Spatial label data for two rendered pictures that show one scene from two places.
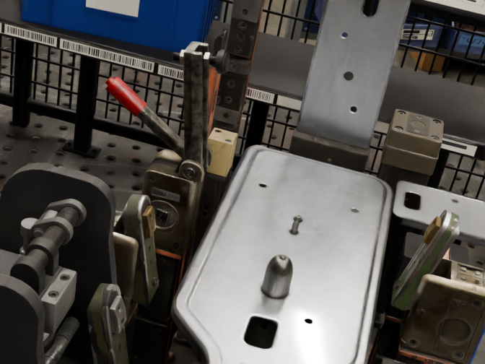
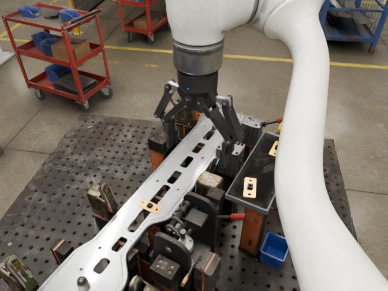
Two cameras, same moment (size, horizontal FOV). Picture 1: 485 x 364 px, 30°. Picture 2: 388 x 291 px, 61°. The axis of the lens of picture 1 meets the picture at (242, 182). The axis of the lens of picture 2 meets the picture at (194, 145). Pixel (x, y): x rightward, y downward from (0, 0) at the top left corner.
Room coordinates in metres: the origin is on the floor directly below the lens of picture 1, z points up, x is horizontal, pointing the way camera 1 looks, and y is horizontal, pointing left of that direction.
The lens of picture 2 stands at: (1.15, 0.41, 1.94)
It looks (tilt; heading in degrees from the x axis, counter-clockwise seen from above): 40 degrees down; 202
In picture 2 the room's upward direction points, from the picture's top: straight up
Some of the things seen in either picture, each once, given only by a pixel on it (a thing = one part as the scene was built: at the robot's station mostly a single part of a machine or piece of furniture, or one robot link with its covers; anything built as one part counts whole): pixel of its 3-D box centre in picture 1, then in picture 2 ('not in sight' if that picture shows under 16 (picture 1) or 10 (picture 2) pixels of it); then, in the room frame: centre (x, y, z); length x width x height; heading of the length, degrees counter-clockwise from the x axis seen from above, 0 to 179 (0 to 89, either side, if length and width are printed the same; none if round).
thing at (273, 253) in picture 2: not in sight; (273, 252); (0.34, 0.44, 0.74); 0.11 x 0.10 x 0.09; 173
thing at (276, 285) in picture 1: (277, 278); (82, 284); (0.83, -0.06, 1.02); 0.03 x 0.03 x 0.07
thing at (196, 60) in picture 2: not in sight; (197, 52); (0.64, 0.21, 1.69); 0.09 x 0.09 x 0.06
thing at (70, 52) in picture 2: not in sight; (64, 57); (-1.22, -1.92, 0.49); 0.81 x 0.47 x 0.97; 86
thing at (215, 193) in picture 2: not in sight; (213, 227); (0.43, 0.20, 0.90); 0.05 x 0.05 x 0.40; 83
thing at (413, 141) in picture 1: (387, 222); not in sight; (1.22, -0.24, 0.88); 0.08 x 0.08 x 0.36; 83
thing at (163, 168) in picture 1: (159, 272); not in sight; (0.98, 0.09, 0.88); 0.07 x 0.06 x 0.35; 83
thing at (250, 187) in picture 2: not in sight; (250, 186); (0.42, 0.31, 1.17); 0.08 x 0.04 x 0.01; 11
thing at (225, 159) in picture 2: not in sight; (226, 152); (0.64, 0.28, 1.49); 0.03 x 0.01 x 0.07; 173
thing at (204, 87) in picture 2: not in sight; (197, 88); (0.64, 0.21, 1.62); 0.08 x 0.07 x 0.09; 83
